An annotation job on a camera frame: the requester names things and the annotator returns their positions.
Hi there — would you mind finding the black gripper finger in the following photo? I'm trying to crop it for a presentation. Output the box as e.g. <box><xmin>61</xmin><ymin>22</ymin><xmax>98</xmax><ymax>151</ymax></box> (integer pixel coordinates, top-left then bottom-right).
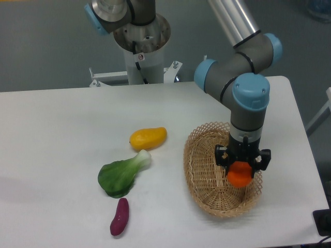
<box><xmin>249</xmin><ymin>149</ymin><xmax>271</xmax><ymax>179</ymax></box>
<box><xmin>215</xmin><ymin>145</ymin><xmax>234</xmax><ymax>176</ymax></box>

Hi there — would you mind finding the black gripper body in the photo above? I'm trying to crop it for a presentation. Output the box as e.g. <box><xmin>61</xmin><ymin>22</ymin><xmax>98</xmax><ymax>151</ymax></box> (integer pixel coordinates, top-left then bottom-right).
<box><xmin>227</xmin><ymin>135</ymin><xmax>260</xmax><ymax>167</ymax></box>

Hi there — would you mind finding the orange fruit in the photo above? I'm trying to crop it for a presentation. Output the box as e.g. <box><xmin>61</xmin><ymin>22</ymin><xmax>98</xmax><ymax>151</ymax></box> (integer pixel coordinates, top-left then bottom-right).
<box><xmin>227</xmin><ymin>161</ymin><xmax>252</xmax><ymax>188</ymax></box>

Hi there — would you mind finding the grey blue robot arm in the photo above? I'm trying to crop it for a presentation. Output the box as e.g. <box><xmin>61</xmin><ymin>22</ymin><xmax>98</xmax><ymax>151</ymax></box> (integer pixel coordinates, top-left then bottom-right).
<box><xmin>84</xmin><ymin>1</ymin><xmax>282</xmax><ymax>175</ymax></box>

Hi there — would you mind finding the woven wicker basket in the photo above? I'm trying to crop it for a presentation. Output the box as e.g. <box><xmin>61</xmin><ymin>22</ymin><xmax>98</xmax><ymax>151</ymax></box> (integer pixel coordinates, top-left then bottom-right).
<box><xmin>183</xmin><ymin>122</ymin><xmax>262</xmax><ymax>218</ymax></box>

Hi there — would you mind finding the yellow mango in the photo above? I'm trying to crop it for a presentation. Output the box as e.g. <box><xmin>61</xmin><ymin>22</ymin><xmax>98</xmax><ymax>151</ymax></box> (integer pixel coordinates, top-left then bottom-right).
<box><xmin>129</xmin><ymin>127</ymin><xmax>168</xmax><ymax>151</ymax></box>

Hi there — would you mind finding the black device at edge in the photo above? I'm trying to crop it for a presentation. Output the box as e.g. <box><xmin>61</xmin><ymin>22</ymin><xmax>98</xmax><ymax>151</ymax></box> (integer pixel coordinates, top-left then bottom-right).
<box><xmin>312</xmin><ymin>209</ymin><xmax>330</xmax><ymax>237</ymax></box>

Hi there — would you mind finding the green bok choy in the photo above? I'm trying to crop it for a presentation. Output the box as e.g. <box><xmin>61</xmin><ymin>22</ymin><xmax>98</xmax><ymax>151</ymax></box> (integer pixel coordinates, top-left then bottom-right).
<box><xmin>97</xmin><ymin>150</ymin><xmax>152</xmax><ymax>198</ymax></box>

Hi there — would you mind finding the purple sweet potato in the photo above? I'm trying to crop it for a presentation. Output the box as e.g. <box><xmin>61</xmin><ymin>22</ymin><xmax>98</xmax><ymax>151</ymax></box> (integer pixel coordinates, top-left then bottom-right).
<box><xmin>110</xmin><ymin>198</ymin><xmax>129</xmax><ymax>236</ymax></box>

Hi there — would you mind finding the blue object top right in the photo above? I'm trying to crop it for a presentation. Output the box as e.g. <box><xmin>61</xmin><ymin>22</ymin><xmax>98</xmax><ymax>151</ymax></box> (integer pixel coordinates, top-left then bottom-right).
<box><xmin>305</xmin><ymin>0</ymin><xmax>330</xmax><ymax>23</ymax></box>

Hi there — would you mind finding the white frame at right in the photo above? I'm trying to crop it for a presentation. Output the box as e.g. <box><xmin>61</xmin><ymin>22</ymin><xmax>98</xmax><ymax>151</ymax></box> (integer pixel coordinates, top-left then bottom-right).
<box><xmin>305</xmin><ymin>87</ymin><xmax>330</xmax><ymax>137</ymax></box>

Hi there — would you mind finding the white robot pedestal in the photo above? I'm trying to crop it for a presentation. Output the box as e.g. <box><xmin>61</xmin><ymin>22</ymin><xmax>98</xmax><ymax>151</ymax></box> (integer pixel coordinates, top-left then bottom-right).
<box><xmin>89</xmin><ymin>14</ymin><xmax>183</xmax><ymax>87</ymax></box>

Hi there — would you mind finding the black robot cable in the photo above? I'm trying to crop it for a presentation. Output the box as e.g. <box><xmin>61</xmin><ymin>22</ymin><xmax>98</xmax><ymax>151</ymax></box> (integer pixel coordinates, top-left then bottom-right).
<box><xmin>132</xmin><ymin>40</ymin><xmax>149</xmax><ymax>85</ymax></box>

